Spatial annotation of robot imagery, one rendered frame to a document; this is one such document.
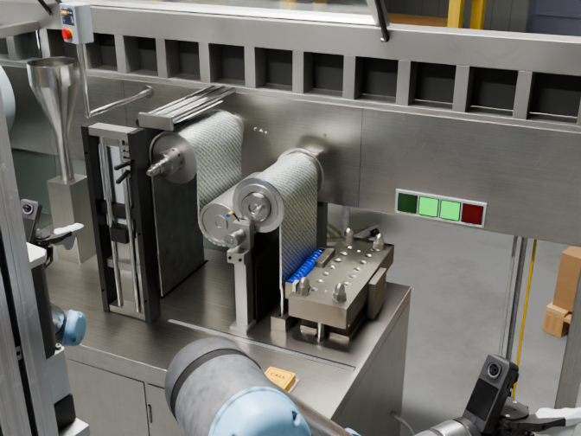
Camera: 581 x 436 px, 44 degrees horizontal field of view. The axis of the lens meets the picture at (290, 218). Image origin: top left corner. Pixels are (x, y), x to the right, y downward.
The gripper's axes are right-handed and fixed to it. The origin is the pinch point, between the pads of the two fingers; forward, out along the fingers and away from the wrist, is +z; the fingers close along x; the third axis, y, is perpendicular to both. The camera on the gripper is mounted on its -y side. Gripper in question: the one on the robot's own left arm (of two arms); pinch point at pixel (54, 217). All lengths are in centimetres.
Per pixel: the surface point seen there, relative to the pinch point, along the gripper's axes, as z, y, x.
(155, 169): 9.6, -13.6, 21.9
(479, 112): 33, -36, 100
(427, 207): 32, -7, 93
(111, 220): 11.0, 3.6, 10.7
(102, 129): 10.0, -21.4, 7.8
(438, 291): 196, 107, 129
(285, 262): 13, 7, 58
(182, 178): 19.1, -8.3, 26.7
